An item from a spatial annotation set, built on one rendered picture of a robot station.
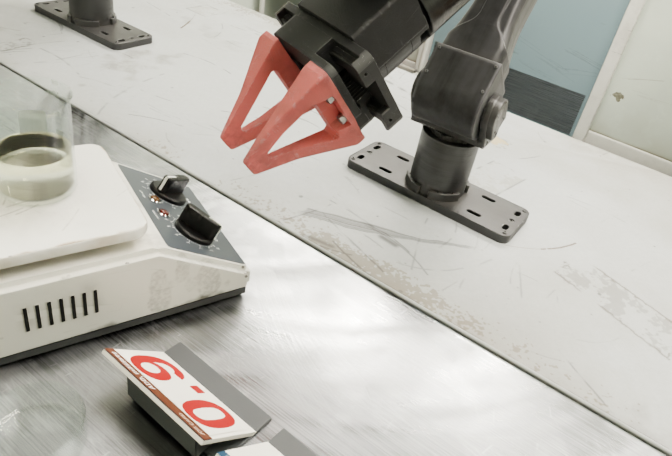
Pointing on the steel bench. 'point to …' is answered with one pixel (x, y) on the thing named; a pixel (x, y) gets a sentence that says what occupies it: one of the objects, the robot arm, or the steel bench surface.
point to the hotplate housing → (106, 291)
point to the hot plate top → (73, 215)
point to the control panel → (140, 183)
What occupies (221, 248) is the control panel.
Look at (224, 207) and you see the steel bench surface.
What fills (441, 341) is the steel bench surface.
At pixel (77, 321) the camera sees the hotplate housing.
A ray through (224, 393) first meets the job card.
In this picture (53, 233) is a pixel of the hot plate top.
